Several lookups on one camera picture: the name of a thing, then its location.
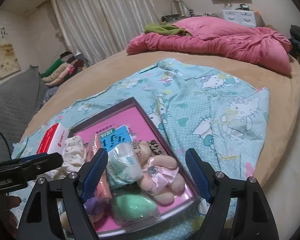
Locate white floral scrunchie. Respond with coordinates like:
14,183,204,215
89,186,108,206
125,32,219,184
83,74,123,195
46,136,85,180

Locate purple plush toy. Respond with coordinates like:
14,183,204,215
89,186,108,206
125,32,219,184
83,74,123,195
59,195,108,228

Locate green patterned tissue packet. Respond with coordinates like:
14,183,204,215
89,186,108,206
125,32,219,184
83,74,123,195
106,142,142,190

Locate beige teddy bear pink bow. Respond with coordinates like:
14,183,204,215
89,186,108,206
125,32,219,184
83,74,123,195
133,140,185,206

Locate green mint tissue packet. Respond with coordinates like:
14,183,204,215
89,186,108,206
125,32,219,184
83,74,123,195
111,194,159,225

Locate red tissue pack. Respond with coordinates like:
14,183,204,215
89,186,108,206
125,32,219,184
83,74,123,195
36,123,69,154

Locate shallow tray with pink book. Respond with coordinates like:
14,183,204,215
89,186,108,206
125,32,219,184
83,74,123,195
70,98,196,239

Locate Hello Kitty blue bedsheet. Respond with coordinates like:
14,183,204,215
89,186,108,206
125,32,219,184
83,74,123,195
12,59,269,179

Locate grey quilted sofa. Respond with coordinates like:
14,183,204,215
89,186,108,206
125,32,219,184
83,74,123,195
0,67,49,162

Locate round beige mattress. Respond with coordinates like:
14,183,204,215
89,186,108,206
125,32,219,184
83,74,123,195
23,51,300,186

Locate stack of folded blankets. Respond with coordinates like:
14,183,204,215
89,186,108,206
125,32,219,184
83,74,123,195
39,51,88,88

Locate pink quilt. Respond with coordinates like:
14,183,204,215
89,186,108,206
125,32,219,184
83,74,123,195
126,16,292,75

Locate green cloth on quilt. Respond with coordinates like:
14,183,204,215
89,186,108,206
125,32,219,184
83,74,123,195
144,24,190,36

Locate white pleated curtain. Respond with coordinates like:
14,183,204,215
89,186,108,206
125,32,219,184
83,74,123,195
50,0,158,64

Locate dark clothes pile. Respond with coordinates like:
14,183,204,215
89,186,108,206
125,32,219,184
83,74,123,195
289,25,300,57

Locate white drawer cabinet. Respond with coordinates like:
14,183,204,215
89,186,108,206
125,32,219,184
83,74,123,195
223,10,257,28

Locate cluttered side table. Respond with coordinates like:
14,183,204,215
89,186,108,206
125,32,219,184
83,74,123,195
161,0,216,23

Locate wall painting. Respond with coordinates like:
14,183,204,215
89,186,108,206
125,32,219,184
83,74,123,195
0,26,21,80

